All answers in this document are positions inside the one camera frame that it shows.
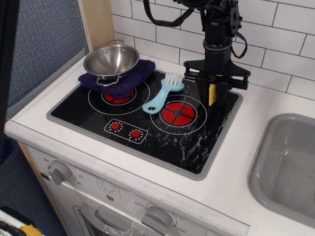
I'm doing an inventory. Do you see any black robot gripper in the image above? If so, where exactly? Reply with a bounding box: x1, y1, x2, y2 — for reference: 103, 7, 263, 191
184, 46, 251, 106

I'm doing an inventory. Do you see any yellow toy cheese wedge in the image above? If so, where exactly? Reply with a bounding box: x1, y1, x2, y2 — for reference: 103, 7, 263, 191
209, 84, 217, 106

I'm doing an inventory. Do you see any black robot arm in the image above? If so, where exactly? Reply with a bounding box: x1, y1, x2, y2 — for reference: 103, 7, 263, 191
180, 0, 251, 106

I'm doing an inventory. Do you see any light blue dish brush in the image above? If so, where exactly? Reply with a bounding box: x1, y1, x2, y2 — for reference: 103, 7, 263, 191
142, 72, 185, 115

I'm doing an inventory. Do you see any black toy stove top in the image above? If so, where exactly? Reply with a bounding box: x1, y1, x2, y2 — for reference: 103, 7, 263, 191
47, 71, 243, 180

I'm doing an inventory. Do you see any dark blue folded cloth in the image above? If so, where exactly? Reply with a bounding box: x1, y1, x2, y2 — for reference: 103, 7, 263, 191
78, 59, 157, 99

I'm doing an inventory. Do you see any grey sink basin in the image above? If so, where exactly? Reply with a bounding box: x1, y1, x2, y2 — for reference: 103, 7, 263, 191
249, 114, 315, 228

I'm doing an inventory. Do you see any grey right oven knob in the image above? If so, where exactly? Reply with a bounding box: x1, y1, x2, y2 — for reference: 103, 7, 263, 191
141, 206, 173, 236

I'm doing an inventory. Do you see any grey oven knob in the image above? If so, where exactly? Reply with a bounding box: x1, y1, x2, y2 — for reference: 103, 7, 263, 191
141, 206, 173, 236
48, 160, 72, 185

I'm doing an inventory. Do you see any grey left oven knob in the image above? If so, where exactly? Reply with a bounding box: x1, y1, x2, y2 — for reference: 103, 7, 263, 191
48, 160, 72, 185

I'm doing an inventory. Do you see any yellow object at bottom left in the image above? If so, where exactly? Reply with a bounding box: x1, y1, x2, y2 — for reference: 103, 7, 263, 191
20, 225, 42, 236

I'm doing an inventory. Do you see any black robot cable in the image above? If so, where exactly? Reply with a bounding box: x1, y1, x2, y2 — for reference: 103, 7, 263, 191
143, 0, 195, 28

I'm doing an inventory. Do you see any stainless steel bowl with handles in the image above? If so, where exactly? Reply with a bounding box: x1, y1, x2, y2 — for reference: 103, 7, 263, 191
83, 39, 140, 87

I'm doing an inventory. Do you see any wooden side post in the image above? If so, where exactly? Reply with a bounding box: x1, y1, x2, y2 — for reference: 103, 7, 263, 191
78, 0, 115, 52

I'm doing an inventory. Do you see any silver oven door handle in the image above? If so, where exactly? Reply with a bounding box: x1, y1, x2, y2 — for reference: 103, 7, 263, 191
80, 204, 136, 236

